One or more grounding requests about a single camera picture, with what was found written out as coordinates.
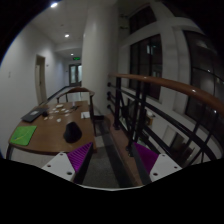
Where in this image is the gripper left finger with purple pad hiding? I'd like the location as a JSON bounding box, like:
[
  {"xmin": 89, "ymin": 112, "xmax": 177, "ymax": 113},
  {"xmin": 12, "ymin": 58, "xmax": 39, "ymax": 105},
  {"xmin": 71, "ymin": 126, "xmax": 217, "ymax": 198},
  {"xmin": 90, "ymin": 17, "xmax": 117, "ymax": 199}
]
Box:
[{"xmin": 42, "ymin": 142, "xmax": 93, "ymax": 184}]

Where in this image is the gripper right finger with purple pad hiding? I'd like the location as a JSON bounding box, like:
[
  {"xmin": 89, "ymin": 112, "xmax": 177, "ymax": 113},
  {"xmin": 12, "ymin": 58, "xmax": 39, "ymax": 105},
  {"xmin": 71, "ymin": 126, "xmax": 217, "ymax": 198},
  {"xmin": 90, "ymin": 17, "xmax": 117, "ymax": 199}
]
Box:
[{"xmin": 133, "ymin": 143, "xmax": 181, "ymax": 182}]

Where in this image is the black computer mouse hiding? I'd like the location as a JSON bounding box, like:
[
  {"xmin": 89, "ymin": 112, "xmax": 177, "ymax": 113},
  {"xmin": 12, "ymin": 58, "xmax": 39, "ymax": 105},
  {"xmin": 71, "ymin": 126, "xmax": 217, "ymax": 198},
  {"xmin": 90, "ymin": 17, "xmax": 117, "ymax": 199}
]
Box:
[{"xmin": 63, "ymin": 122, "xmax": 82, "ymax": 143}]

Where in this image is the green mouse pad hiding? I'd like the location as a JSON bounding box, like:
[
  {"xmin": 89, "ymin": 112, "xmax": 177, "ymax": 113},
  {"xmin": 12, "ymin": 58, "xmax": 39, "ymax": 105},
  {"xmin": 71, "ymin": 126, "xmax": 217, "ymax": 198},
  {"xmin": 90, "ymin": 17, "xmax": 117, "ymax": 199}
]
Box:
[{"xmin": 10, "ymin": 126, "xmax": 36, "ymax": 146}]

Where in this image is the wooden chair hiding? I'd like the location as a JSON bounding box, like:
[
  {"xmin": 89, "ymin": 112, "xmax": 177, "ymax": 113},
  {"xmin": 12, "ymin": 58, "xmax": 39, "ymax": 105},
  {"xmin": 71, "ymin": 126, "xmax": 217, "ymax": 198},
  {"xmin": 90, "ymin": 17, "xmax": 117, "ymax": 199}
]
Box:
[{"xmin": 56, "ymin": 86, "xmax": 104, "ymax": 129}]

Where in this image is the white paper note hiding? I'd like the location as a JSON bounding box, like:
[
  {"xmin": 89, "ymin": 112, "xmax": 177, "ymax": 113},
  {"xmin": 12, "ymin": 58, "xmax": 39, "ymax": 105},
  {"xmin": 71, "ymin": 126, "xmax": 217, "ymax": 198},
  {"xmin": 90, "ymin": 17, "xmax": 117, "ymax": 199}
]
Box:
[{"xmin": 81, "ymin": 112, "xmax": 90, "ymax": 119}]

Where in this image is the wooden handrail with black railing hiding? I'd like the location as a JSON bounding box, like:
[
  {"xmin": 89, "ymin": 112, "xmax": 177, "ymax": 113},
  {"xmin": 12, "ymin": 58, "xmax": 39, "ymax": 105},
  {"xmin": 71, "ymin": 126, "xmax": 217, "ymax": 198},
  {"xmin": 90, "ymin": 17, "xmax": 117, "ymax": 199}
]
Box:
[{"xmin": 107, "ymin": 73, "xmax": 224, "ymax": 167}]

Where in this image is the small black object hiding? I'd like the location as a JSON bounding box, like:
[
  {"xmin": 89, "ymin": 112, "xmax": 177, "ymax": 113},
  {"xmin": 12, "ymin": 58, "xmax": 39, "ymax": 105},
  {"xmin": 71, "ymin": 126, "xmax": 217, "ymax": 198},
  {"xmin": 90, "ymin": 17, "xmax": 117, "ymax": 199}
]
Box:
[{"xmin": 42, "ymin": 111, "xmax": 48, "ymax": 117}]

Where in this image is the dark laptop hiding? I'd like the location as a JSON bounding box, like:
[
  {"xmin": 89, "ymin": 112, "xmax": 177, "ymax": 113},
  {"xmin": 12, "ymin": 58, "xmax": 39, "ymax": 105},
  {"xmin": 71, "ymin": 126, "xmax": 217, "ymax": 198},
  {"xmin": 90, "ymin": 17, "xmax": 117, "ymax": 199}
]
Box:
[{"xmin": 21, "ymin": 107, "xmax": 47, "ymax": 123}]

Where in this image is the double glass door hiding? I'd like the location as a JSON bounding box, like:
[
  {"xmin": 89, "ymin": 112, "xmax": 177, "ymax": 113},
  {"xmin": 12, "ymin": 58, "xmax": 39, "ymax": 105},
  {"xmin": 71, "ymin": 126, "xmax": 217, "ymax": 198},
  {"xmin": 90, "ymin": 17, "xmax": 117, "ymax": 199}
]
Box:
[{"xmin": 69, "ymin": 64, "xmax": 82, "ymax": 86}]

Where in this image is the green exit sign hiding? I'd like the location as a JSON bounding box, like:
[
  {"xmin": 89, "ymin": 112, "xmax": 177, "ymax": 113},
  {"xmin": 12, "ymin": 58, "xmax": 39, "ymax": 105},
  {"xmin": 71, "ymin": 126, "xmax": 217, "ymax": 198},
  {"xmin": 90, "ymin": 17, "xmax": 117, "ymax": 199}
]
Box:
[{"xmin": 73, "ymin": 57, "xmax": 81, "ymax": 61}]

